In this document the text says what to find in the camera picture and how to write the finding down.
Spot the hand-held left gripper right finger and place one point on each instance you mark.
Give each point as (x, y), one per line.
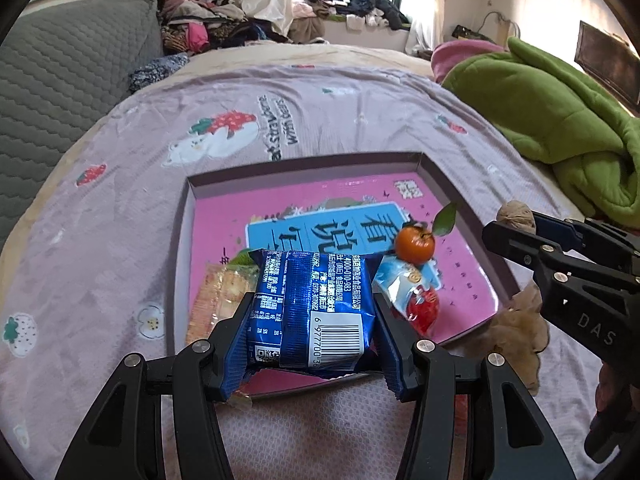
(392, 360)

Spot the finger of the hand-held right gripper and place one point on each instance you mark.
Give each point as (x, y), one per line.
(557, 227)
(520, 245)

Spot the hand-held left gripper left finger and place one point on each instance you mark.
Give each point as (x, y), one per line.
(234, 355)

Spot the walnut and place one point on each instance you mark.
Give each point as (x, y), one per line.
(515, 216)

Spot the yellow biscuit packet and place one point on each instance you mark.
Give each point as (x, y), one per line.
(220, 295)

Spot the red egg toy packet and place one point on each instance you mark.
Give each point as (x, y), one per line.
(415, 300)

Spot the blue snack packet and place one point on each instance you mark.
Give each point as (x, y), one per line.
(315, 305)

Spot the shallow box with pink inside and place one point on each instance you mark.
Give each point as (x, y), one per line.
(225, 215)

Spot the person's right hand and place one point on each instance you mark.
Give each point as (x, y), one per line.
(612, 410)

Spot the brown dried leaf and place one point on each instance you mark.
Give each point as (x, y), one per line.
(515, 330)

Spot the tangerine with leaf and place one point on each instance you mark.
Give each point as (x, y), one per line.
(415, 244)

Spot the green quilted blanket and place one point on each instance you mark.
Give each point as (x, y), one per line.
(550, 110)

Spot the dark framed picture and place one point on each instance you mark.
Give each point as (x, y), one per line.
(607, 62)

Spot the pink blanket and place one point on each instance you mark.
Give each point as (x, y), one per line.
(462, 57)

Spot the cream curtain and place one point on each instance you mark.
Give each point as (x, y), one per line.
(427, 5)

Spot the dark clothes on windowsill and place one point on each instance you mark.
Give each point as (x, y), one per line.
(360, 2)

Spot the blue floral cloth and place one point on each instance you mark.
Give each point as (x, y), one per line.
(157, 72)

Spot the grey quilted headboard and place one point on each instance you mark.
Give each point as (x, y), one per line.
(65, 90)

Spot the pile of clothes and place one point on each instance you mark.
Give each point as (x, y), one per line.
(215, 20)

